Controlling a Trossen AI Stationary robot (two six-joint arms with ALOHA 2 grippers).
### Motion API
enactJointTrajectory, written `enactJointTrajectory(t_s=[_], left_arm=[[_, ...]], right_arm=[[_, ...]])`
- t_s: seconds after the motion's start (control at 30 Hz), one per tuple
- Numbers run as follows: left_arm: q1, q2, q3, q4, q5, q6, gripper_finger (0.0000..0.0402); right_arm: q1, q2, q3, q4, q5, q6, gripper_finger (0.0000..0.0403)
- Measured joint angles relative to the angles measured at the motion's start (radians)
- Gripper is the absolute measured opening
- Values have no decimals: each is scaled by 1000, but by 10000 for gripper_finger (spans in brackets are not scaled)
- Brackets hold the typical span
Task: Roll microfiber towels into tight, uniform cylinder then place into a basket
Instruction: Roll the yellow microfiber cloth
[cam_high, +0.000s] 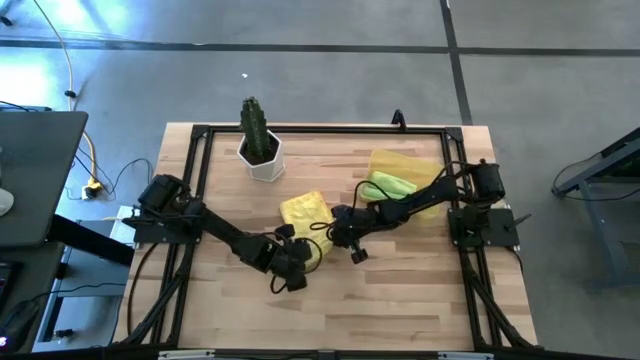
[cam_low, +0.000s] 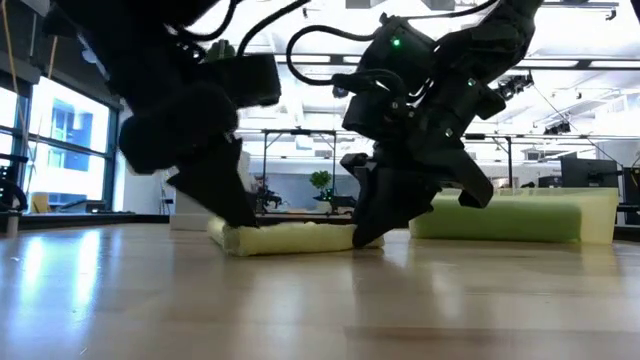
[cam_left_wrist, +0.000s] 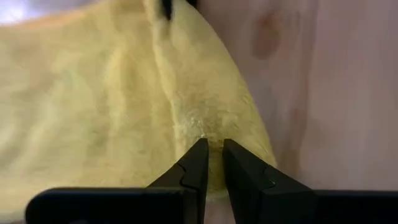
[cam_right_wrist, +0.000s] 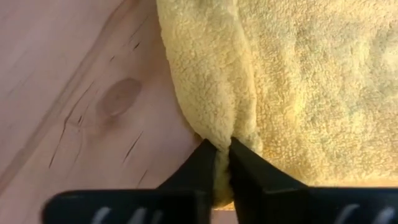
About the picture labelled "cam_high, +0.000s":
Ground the yellow floor cable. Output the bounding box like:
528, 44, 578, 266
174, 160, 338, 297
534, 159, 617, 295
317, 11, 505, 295
30, 0, 99, 189

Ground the yellow microfiber towel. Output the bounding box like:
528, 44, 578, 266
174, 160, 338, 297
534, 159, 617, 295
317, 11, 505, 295
278, 190, 335, 274

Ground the white metal bracket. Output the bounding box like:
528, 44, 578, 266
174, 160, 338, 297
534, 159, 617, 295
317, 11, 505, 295
438, 351, 495, 360
158, 349, 216, 360

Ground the white faceted plant pot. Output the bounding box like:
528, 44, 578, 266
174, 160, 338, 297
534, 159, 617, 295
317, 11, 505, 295
236, 129, 286, 184

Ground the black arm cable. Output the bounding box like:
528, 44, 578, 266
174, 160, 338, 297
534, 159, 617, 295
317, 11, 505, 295
269, 232, 325, 296
309, 162, 451, 236

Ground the black looped floor cable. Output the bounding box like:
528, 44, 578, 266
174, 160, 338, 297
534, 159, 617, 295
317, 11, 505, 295
551, 152, 640, 202

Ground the yellow translucent plastic basket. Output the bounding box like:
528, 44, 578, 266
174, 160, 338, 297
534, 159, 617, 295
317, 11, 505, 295
359, 148, 446, 221

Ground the black computer mouse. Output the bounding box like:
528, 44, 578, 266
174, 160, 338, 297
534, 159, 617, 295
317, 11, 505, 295
0, 299, 41, 354

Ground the black desk crossbar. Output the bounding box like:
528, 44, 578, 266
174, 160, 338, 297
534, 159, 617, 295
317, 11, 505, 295
47, 214, 136, 267

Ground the blue-grey metal table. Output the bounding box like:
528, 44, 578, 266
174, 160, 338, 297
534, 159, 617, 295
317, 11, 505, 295
551, 127, 640, 294

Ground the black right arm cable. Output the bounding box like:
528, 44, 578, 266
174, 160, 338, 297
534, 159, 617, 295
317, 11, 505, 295
309, 162, 451, 236

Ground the green cactus plant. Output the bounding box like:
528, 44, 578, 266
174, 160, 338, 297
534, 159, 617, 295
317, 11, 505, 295
239, 96, 275, 161

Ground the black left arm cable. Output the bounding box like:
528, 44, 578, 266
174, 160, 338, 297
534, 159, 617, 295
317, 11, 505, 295
269, 232, 325, 296

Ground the yellow power plug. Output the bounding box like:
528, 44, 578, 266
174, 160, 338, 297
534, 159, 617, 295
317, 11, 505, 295
82, 179, 104, 200

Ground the dark grey desk top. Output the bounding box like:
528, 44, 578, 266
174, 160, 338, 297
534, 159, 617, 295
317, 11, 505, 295
0, 110, 90, 249

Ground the black aluminium table frame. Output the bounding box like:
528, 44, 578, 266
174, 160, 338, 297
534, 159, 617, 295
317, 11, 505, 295
115, 123, 539, 351

